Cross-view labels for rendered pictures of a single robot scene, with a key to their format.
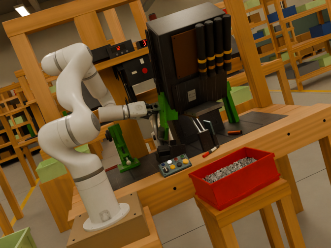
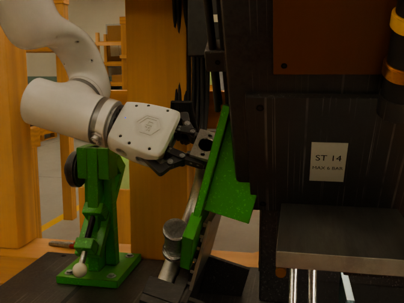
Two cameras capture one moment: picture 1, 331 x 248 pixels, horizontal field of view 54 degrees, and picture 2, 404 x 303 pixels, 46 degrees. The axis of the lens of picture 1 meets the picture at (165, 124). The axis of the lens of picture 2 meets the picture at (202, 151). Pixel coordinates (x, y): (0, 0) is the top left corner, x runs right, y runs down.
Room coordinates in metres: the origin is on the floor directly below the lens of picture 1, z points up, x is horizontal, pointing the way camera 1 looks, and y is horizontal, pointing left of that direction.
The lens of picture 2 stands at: (1.11, -0.27, 1.32)
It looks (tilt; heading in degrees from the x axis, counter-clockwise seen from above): 9 degrees down; 22
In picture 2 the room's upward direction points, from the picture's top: straight up
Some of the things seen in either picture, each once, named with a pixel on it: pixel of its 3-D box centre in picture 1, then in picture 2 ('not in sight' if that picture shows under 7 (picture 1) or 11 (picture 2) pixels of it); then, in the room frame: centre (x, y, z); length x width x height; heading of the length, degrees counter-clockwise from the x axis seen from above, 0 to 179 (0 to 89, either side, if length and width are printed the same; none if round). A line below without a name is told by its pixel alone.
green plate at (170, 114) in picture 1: (167, 108); (234, 169); (1.80, -0.04, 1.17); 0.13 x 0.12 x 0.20; 102
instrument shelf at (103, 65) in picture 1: (147, 51); not in sight; (2.13, -0.05, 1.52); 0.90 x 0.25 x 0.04; 102
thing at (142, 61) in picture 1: (137, 70); (234, 18); (2.06, 0.05, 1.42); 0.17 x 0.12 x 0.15; 102
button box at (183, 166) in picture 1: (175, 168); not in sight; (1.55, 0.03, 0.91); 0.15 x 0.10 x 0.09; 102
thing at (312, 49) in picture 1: (303, 46); not in sight; (10.71, -5.18, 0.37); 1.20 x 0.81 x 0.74; 102
